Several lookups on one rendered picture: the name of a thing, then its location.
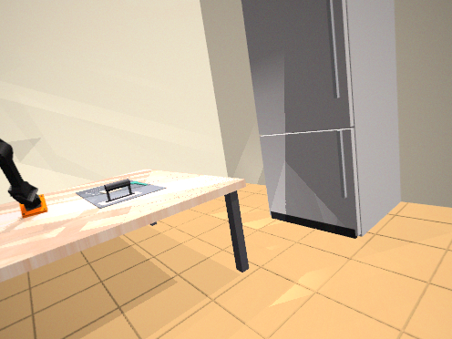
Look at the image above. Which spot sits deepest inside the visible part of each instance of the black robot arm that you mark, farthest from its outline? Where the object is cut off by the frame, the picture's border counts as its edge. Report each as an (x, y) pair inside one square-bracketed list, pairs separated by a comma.
[(20, 190)]

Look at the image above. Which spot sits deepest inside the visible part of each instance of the grey rectangular mat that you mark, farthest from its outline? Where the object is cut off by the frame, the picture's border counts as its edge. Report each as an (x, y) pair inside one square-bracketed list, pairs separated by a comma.
[(100, 197)]

